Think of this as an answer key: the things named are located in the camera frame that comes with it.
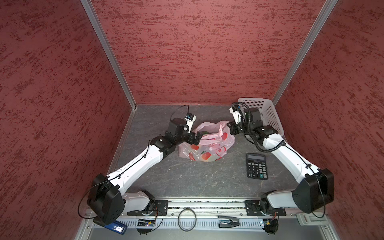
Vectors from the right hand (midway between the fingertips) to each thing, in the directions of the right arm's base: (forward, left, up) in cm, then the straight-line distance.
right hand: (227, 126), depth 82 cm
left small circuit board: (-41, +46, -23) cm, 66 cm away
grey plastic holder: (-43, -39, -18) cm, 61 cm away
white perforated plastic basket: (+24, -38, -16) cm, 48 cm away
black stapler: (-42, +4, -19) cm, 47 cm away
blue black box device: (-43, +55, -17) cm, 72 cm away
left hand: (-4, +19, 0) cm, 19 cm away
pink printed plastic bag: (-4, +6, -5) cm, 9 cm away
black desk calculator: (-16, -18, -20) cm, 31 cm away
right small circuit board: (-45, -18, -22) cm, 53 cm away
